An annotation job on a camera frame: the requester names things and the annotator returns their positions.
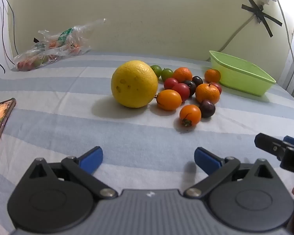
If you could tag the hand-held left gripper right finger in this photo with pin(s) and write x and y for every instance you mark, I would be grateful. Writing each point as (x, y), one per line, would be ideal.
(207, 161)

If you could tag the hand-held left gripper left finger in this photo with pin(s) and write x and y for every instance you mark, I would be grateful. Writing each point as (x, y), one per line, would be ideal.
(92, 158)

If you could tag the orange cherry tomato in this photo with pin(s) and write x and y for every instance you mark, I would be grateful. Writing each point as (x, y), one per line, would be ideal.
(169, 99)
(190, 115)

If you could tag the dark purple cherry tomato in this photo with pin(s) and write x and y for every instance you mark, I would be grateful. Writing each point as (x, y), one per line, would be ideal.
(192, 87)
(198, 80)
(207, 108)

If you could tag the orange tangerine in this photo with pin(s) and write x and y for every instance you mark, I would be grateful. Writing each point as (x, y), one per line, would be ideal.
(182, 74)
(212, 76)
(207, 93)

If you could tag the green plastic basin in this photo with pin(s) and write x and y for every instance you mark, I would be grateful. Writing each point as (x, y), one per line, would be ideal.
(240, 78)

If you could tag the red cherry tomato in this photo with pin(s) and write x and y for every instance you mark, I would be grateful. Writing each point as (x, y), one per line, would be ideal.
(171, 83)
(181, 91)
(218, 87)

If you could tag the large yellow citrus fruit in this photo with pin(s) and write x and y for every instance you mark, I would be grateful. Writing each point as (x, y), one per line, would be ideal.
(134, 84)

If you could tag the green cherry tomato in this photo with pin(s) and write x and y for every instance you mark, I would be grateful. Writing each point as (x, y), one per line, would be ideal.
(167, 74)
(158, 70)

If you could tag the blue striped bedsheet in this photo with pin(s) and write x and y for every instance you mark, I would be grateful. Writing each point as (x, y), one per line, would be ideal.
(63, 127)

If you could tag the clear plastic bag of produce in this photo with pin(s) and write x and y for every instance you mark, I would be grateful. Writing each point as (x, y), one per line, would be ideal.
(51, 51)

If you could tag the black tape cross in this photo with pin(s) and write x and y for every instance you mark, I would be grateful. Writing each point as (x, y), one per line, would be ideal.
(257, 11)

